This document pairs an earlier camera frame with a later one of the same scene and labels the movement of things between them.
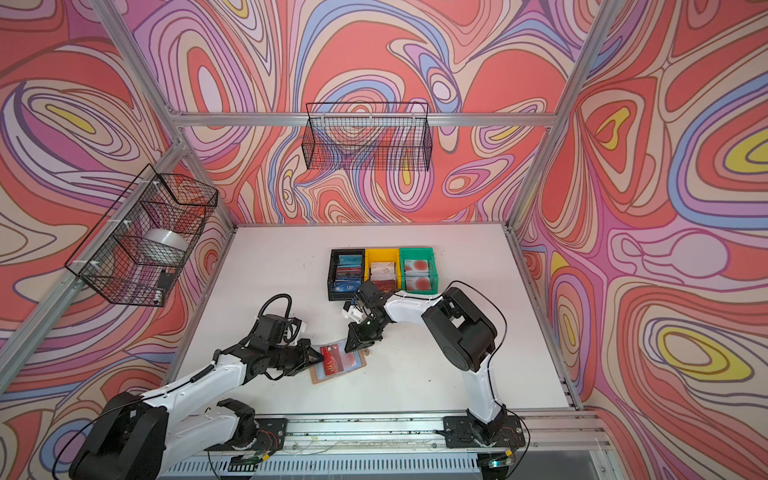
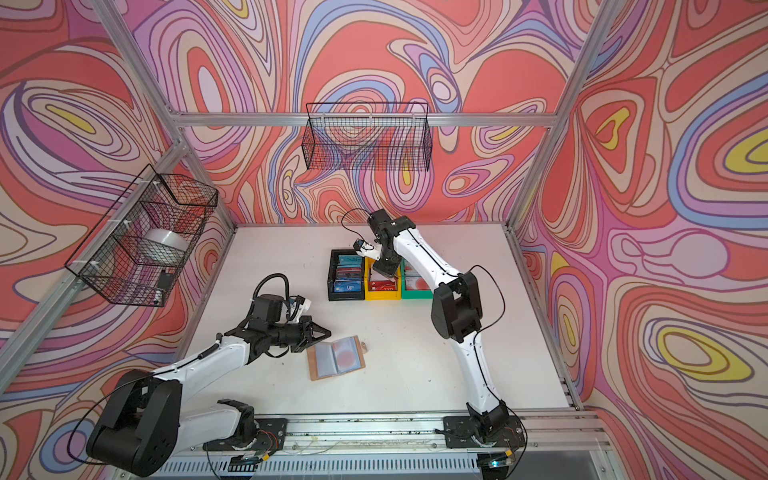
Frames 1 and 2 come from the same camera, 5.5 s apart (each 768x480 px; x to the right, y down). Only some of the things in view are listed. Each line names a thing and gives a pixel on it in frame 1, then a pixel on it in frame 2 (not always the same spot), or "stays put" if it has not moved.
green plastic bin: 419,270 stays put
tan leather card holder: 337,361 stays put
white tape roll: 164,247 stays put
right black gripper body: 369,329 → 388,263
